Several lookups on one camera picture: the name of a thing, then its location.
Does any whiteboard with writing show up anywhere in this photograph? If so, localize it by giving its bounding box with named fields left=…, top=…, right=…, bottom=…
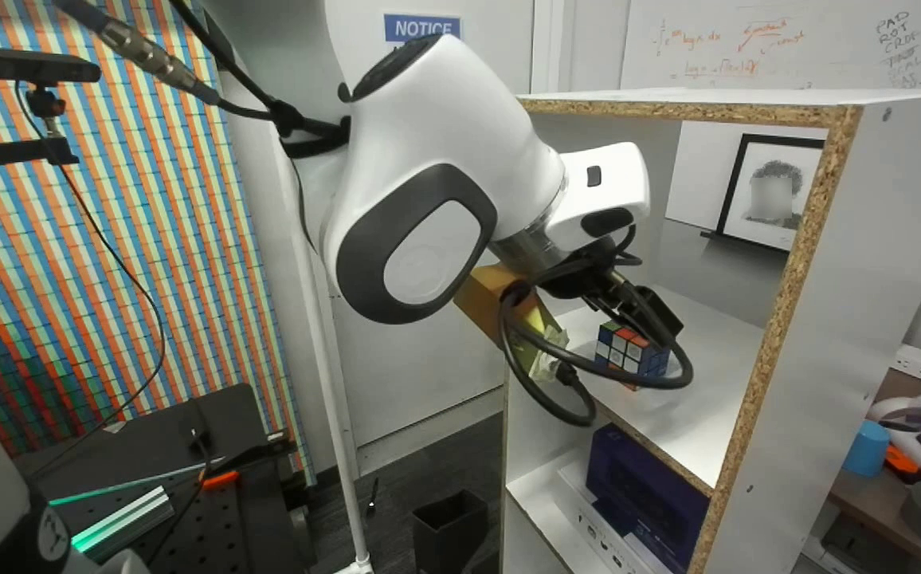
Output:
left=616, top=0, right=921, bottom=95

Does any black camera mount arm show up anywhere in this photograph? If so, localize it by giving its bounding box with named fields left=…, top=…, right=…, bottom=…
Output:
left=0, top=78, right=84, bottom=175

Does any yellow wrist camera mount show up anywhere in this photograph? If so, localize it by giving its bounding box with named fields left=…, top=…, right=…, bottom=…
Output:
left=454, top=262, right=570, bottom=357

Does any dark blue box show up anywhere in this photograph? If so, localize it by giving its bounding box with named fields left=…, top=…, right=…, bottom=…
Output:
left=584, top=421, right=713, bottom=574

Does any brown wooden desk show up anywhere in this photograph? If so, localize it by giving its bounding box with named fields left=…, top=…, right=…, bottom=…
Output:
left=825, top=364, right=921, bottom=574

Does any light blue cup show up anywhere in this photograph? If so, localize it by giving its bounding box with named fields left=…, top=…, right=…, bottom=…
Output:
left=842, top=418, right=894, bottom=480

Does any black framed portrait picture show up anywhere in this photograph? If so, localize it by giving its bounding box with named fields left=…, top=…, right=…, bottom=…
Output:
left=713, top=130, right=832, bottom=255

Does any multicoloured rubix cube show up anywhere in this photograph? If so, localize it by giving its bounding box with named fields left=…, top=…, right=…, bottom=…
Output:
left=594, top=314, right=677, bottom=385

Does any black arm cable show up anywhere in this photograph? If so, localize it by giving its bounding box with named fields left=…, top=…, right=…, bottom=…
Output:
left=51, top=0, right=357, bottom=162

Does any thin white stand pole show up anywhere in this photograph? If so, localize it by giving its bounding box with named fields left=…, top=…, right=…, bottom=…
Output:
left=228, top=108, right=377, bottom=574

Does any black floor bin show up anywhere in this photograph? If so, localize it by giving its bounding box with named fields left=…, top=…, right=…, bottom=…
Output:
left=408, top=489, right=495, bottom=574

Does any white wooden shelf unit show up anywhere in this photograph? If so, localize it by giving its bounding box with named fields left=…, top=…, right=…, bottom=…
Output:
left=497, top=87, right=921, bottom=574

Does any green tinted metal bar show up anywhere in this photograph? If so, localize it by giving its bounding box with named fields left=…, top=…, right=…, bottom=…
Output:
left=49, top=480, right=180, bottom=558

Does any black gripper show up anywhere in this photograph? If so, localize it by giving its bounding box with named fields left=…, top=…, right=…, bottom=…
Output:
left=537, top=233, right=690, bottom=343

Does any black perforated table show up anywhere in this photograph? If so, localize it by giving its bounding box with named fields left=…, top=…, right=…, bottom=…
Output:
left=11, top=379, right=317, bottom=574

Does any blue notice sign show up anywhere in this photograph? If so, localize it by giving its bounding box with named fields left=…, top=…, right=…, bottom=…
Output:
left=382, top=9, right=464, bottom=46

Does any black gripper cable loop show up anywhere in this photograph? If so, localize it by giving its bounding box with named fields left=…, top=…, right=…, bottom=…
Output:
left=497, top=278, right=697, bottom=430

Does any thin black camera cable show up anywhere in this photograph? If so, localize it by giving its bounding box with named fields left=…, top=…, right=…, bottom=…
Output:
left=12, top=78, right=171, bottom=434

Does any black stereo camera bar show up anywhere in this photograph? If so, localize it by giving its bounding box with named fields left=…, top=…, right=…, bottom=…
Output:
left=0, top=41, right=105, bottom=87

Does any orange handled clamp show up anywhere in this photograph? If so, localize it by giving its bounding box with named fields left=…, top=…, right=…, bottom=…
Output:
left=188, top=427, right=292, bottom=496

